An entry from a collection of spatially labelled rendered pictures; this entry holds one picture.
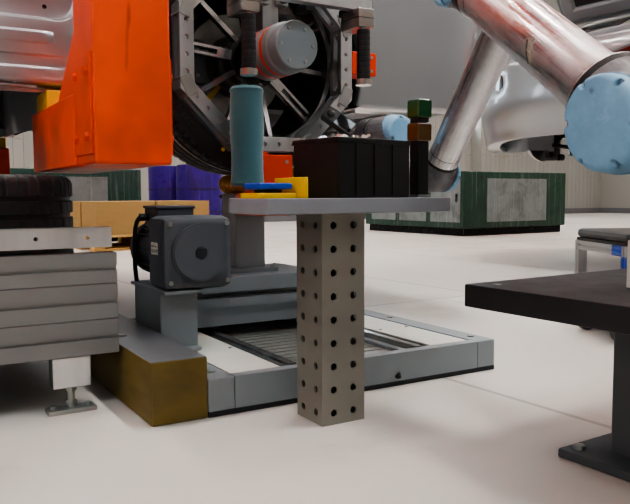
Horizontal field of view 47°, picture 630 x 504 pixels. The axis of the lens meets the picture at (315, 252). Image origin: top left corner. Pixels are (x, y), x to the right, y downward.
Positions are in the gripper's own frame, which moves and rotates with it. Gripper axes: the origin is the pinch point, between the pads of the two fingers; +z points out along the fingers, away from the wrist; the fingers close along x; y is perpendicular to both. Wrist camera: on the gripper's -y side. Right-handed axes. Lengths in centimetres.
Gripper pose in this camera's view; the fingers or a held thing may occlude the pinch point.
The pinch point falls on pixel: (324, 134)
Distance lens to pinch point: 224.5
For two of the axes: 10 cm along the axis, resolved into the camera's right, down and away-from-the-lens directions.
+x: 6.0, -7.4, 3.0
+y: 6.1, 6.7, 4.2
